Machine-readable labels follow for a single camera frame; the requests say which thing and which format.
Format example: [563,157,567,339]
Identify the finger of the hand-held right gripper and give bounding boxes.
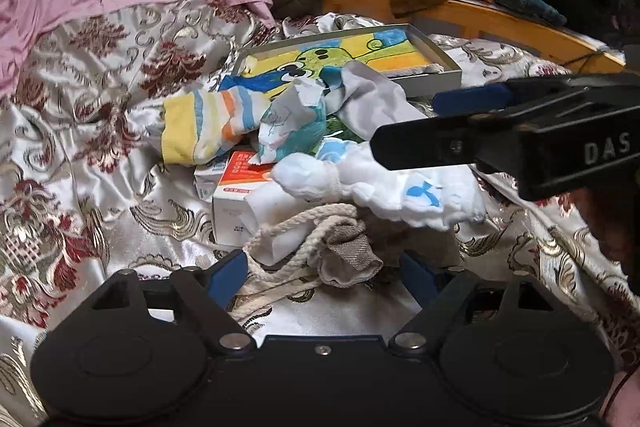
[370,114,482,171]
[432,82,516,118]

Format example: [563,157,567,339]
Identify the beige drawstring bag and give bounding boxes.
[231,202,385,308]

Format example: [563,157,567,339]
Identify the wooden bed frame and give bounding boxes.
[323,0,627,74]

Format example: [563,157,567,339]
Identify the white fluffy cloth blue print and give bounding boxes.
[272,138,487,234]

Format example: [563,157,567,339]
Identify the plain white box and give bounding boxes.
[212,181,321,267]

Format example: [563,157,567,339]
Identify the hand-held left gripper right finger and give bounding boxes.
[389,250,532,354]

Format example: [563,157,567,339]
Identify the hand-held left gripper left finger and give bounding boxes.
[90,250,255,354]

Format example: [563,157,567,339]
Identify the floral satin blanket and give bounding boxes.
[0,0,640,427]

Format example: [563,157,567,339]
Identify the white orange medicine box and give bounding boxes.
[194,149,277,204]

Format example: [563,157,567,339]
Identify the striped sock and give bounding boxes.
[161,86,273,166]

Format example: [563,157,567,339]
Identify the white blue-print packet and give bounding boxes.
[256,82,328,164]

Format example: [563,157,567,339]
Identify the grey box with colourful drawing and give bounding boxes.
[218,24,463,104]

